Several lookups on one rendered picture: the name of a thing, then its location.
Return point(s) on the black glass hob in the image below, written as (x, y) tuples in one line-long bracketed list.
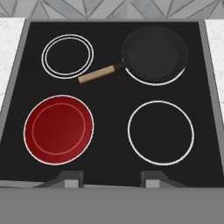
[(110, 116)]

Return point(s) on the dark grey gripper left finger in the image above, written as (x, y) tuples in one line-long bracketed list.
[(71, 178)]

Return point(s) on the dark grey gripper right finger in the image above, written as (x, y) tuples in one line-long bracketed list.
[(152, 178)]

